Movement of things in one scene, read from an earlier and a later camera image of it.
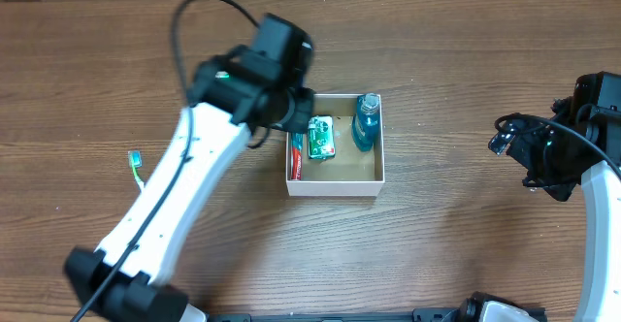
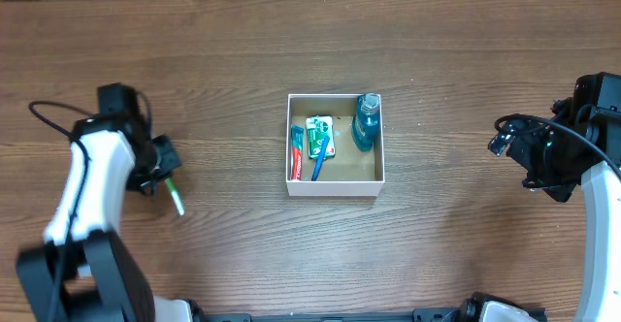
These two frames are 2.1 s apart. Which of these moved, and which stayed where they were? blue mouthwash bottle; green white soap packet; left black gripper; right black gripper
Moved: left black gripper
Stayed: blue mouthwash bottle; green white soap packet; right black gripper
